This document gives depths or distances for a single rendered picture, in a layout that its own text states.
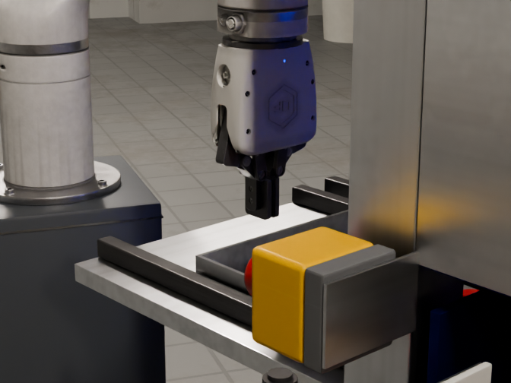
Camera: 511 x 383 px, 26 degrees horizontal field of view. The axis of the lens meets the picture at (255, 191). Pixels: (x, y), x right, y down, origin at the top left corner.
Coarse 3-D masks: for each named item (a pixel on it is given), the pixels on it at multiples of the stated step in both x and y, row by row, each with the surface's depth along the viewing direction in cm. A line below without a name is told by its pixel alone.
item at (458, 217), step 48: (432, 0) 72; (480, 0) 69; (432, 48) 72; (480, 48) 69; (432, 96) 73; (480, 96) 70; (432, 144) 74; (480, 144) 71; (432, 192) 75; (480, 192) 72; (432, 240) 76; (480, 240) 72
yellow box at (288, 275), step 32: (256, 256) 76; (288, 256) 74; (320, 256) 74; (352, 256) 74; (384, 256) 75; (256, 288) 76; (288, 288) 74; (320, 288) 71; (256, 320) 77; (288, 320) 74; (320, 320) 72; (288, 352) 75; (320, 352) 73
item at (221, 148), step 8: (224, 112) 102; (224, 120) 102; (224, 128) 102; (224, 136) 102; (224, 144) 102; (224, 152) 102; (232, 152) 103; (216, 160) 103; (224, 160) 102; (232, 160) 103
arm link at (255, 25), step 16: (224, 16) 100; (240, 16) 99; (256, 16) 98; (272, 16) 98; (288, 16) 99; (304, 16) 101; (224, 32) 101; (240, 32) 99; (256, 32) 99; (272, 32) 99; (288, 32) 99; (304, 32) 101
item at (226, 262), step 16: (304, 224) 116; (320, 224) 118; (336, 224) 120; (256, 240) 112; (272, 240) 114; (208, 256) 108; (224, 256) 110; (240, 256) 111; (208, 272) 106; (224, 272) 104; (240, 272) 103; (240, 288) 103; (464, 288) 108
